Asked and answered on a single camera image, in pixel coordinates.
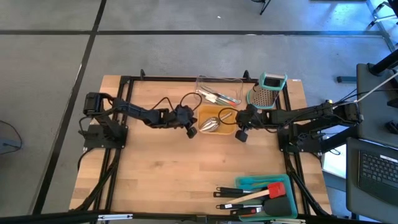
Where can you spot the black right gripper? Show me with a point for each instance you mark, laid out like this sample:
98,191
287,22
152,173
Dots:
253,119

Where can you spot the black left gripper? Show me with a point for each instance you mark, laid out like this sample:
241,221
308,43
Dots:
183,118

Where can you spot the yellow plastic bin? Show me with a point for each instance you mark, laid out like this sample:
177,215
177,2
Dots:
205,110

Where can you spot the small teal silicone spatula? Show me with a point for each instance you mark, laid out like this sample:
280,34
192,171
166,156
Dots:
252,187

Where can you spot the slotted all-black nylon turner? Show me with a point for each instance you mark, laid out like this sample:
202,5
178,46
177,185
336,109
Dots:
230,189

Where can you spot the solid black turner steel neck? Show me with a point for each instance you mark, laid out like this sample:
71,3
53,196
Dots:
280,207

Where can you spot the translucent teal plastic bin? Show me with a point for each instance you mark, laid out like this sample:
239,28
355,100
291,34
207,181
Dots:
293,202

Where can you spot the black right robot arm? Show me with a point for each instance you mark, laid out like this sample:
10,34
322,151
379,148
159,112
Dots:
311,113

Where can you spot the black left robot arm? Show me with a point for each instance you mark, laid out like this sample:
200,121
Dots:
136,112

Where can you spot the metal scoop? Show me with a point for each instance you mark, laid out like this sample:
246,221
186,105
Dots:
210,124

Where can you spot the steel box grater teal trim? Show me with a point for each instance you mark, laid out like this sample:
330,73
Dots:
267,93

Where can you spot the clear plastic bin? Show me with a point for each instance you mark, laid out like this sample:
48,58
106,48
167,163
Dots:
205,81

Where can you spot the black desk leg bar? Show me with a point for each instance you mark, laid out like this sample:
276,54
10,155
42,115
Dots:
339,138

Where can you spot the white box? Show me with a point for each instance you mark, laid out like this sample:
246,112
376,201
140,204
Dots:
334,161

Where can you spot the dark metal foot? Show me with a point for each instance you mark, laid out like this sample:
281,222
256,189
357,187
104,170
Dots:
345,79

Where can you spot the black stand leg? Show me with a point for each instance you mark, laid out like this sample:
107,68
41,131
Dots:
265,7

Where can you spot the grey side table top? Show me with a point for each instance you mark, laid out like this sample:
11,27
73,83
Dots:
373,109

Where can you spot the grey laptop black keyboard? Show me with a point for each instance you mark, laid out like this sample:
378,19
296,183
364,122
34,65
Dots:
377,171

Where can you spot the black stand pole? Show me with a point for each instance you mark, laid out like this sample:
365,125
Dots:
385,65

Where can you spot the black aluminium table frame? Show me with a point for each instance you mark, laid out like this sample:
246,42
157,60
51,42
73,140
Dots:
155,78

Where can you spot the silver metal bracket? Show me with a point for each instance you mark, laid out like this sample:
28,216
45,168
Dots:
115,217
289,221

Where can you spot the black horizontal rail bar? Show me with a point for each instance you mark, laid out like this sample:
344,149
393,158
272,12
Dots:
46,217

